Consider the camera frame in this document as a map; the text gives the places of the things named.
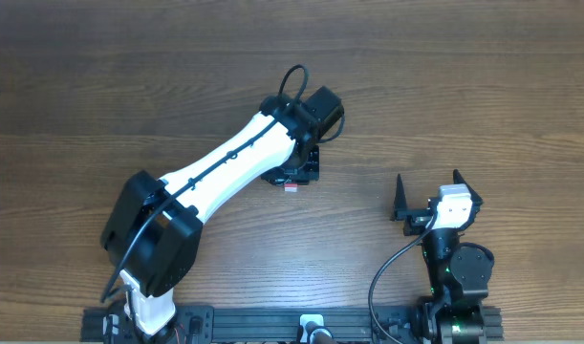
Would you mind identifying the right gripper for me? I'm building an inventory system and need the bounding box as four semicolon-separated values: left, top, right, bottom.
390;168;484;237

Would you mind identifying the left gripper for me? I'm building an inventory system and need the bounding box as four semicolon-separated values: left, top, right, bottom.
261;145;321;186

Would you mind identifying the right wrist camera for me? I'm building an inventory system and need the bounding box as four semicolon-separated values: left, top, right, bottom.
430;183;475;230

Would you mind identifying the mounting rail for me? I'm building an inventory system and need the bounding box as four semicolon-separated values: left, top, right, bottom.
80;305;506;344

